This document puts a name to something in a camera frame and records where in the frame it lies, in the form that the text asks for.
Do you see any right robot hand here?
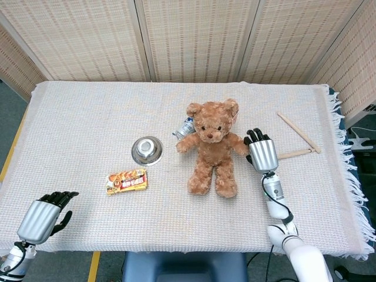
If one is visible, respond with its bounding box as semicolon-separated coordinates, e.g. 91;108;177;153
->
243;127;279;173

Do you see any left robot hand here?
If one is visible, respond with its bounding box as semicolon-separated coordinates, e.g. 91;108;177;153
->
16;191;80;245

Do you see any brown plush teddy bear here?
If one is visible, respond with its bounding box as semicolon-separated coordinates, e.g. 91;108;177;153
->
175;98;250;199

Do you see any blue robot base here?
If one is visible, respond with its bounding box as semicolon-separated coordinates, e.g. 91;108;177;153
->
122;251;249;282

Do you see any short wooden stick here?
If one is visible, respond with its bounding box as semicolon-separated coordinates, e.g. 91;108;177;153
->
277;148;315;160

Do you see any long wooden stick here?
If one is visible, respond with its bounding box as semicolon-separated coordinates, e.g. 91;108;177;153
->
277;112;322;154

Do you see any plastic water bottle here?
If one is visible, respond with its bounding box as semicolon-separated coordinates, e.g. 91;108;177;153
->
172;116;195;139

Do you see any yellow food packet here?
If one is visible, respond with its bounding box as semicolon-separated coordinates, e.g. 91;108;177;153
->
105;168;149;197

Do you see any stainless steel bowl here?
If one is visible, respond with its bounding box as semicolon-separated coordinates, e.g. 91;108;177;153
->
130;136;165;167

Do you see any woven folding screen panel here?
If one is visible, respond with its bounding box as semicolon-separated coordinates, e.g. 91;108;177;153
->
0;0;152;83
242;0;358;86
135;0;261;83
0;20;48;102
308;0;376;127

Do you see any white woven tablecloth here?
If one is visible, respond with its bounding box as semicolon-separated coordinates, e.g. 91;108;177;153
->
0;80;375;262

